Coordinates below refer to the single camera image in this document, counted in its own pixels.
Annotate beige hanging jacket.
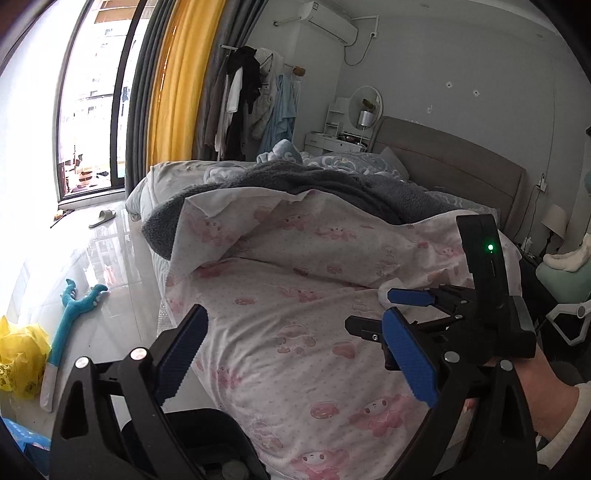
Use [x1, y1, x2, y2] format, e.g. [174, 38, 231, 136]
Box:
[252, 50, 279, 139]

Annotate blue packet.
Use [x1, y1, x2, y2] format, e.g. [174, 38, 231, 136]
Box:
[0, 415, 52, 468]

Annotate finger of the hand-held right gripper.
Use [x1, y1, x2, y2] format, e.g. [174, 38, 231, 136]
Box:
[387, 286, 468, 308]
[344, 315, 387, 341]

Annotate clothes rack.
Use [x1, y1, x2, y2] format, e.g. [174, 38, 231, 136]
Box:
[221, 44, 306, 78]

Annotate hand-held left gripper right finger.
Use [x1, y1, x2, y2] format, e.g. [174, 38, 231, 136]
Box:
[381, 306, 539, 480]

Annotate pink printed white blanket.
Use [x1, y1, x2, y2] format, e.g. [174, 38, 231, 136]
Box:
[164, 187, 522, 480]

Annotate light blue hanging garment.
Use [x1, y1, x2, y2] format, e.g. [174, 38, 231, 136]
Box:
[263, 74, 299, 153]

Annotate blue plush toy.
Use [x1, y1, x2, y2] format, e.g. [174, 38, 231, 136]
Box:
[39, 278, 110, 412]

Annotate grey curtain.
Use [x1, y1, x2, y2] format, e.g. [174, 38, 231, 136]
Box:
[124, 0, 185, 185]
[194, 0, 250, 160]

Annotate round white mirror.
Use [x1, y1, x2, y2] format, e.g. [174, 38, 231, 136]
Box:
[348, 86, 383, 131]

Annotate green cushion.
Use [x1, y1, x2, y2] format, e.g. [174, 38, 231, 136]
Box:
[539, 263, 591, 306]

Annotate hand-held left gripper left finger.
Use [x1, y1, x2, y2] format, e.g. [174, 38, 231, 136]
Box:
[48, 304, 271, 480]

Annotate yellow plastic bag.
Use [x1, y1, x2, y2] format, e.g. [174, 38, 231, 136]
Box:
[0, 315, 52, 401]

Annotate yellow curtain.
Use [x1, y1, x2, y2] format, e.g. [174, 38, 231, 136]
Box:
[147, 0, 227, 171]

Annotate white hanging garment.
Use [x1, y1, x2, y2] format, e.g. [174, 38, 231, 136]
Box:
[216, 69, 243, 139]

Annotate white chair frame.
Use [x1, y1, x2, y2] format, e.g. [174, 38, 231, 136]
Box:
[545, 299, 591, 348]

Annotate white duvet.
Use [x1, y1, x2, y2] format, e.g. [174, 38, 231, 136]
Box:
[126, 161, 220, 222]

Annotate white table lamp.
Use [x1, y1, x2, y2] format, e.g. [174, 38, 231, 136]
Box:
[539, 204, 570, 254]

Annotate blue patterned quilt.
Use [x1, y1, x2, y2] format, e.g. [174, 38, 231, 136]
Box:
[256, 138, 499, 217]

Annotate grey upholstered headboard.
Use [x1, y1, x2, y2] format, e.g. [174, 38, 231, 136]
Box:
[369, 115, 528, 232]

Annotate person's right forearm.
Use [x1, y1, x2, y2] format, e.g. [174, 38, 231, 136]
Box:
[510, 355, 591, 469]

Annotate window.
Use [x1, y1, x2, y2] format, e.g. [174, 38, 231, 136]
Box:
[55, 0, 139, 204]

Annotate grey fleece blanket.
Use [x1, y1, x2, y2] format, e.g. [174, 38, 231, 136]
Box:
[141, 159, 453, 259]

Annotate white vanity table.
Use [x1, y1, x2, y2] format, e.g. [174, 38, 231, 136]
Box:
[304, 97, 371, 154]

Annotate black hanging clothes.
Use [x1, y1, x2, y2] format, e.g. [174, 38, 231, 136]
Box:
[225, 46, 262, 160]

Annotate white air conditioner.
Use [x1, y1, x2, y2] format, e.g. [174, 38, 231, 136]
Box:
[295, 0, 359, 45]

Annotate grey pillow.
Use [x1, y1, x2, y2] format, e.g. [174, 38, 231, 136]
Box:
[379, 147, 410, 181]

